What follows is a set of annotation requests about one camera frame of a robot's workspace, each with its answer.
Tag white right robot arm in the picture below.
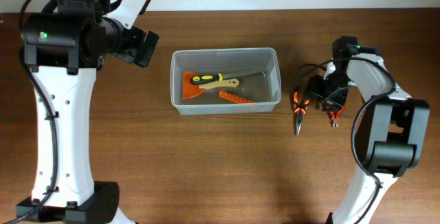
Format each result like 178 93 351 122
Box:
309 36 430 224

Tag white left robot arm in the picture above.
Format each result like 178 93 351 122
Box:
16 0 159 223

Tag red scraper wooden handle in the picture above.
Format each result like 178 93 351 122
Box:
182 71 239 99

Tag clear plastic container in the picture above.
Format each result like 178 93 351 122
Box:
170 47 281 115

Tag orange cutting pliers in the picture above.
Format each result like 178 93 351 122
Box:
327 109 344 128

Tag orange long nose pliers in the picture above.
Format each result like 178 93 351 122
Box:
293 86 310 136

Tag metal file yellow black handle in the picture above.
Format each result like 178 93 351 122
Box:
190 69 265 85

